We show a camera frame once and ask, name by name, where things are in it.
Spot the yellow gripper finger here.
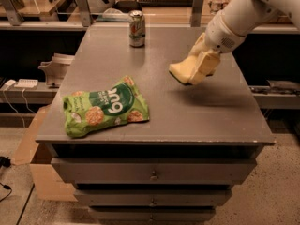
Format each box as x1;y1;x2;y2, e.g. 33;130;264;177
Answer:
187;33;209;58
188;51;220;84

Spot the yellow sponge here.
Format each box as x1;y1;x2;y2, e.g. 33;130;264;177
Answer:
169;56;202;85

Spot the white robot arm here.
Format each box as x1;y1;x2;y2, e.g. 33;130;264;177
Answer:
187;0;300;84

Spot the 7up soda can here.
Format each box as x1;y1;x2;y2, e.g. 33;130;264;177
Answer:
128;10;145;48

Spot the clear plastic bottle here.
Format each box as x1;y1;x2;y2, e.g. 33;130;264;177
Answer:
210;0;223;14

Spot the black keyboard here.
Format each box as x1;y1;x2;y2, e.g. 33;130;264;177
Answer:
138;0;193;8

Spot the grey drawer cabinet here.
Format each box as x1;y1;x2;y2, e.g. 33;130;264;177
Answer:
37;26;274;210

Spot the black bowl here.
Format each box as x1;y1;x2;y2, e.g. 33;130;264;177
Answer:
113;0;142;13

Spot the green rice chips bag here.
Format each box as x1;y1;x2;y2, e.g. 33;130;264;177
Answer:
63;76;149;138

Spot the white plastic part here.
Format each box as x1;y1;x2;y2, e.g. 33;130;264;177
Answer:
38;53;74;87

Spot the top grey drawer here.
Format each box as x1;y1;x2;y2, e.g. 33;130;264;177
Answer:
51;157;256;185

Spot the grey drawer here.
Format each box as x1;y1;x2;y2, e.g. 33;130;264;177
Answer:
74;190;232;207
51;157;256;185
89;207;215;221

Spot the white power strip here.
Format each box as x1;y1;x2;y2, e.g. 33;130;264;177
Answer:
14;79;38;88

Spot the bottom grey drawer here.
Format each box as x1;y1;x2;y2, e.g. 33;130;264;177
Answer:
89;207;215;221

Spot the middle grey drawer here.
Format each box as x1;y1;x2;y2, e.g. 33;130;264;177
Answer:
74;190;232;207

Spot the cardboard box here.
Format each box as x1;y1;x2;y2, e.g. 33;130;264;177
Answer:
13;106;77;202

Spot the white cable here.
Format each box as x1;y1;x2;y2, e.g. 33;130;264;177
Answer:
1;79;36;128

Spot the black cable on floor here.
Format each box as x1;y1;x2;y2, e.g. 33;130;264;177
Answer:
0;156;12;203

